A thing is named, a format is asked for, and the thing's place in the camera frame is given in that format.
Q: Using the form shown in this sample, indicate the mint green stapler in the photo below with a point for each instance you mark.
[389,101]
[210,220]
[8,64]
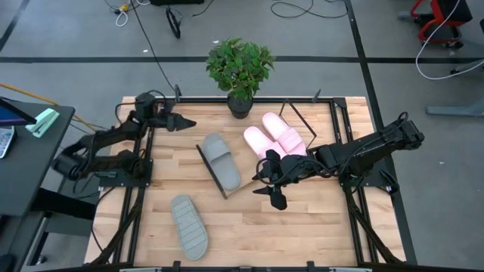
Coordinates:
[41,122]

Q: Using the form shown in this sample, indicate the tablet with dark screen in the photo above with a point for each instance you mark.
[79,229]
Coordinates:
[11,115]

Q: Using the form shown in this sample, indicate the yellow rod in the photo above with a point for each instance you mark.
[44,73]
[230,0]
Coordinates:
[28,93]

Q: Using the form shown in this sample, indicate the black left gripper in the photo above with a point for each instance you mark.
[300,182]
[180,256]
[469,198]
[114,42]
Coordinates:
[162,121]

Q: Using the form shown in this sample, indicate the grey floor stand base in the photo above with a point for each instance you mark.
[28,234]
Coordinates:
[461,110]

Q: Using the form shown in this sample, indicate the pink slide slipper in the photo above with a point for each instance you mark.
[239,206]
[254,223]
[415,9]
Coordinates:
[257,141]
[280,128]

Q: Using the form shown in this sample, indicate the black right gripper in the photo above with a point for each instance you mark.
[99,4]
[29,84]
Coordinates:
[295,168]

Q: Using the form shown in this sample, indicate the wooden shelf with black frame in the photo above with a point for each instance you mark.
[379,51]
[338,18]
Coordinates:
[247,170]

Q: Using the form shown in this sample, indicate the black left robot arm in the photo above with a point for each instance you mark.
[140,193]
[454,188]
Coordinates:
[109,136]

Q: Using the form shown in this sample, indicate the black side desk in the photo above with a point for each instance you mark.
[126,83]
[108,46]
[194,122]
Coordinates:
[30,170]

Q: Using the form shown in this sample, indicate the black floor stand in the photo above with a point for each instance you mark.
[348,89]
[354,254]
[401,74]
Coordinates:
[174,24]

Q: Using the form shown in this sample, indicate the green plant in black pot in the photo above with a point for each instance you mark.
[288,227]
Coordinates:
[238,68]

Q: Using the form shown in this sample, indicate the grey slide slipper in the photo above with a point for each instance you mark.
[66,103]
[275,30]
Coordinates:
[223,170]
[189,226]

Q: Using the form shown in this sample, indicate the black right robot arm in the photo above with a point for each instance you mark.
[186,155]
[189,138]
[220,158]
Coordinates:
[370,151]

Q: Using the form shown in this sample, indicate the black metal table frame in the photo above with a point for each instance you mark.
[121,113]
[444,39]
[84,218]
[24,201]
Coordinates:
[339,102]

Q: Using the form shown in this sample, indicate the grey calculator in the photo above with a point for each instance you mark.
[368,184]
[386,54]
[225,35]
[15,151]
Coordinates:
[5,141]

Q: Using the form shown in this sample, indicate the red and black cart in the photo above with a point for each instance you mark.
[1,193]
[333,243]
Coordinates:
[453,11]

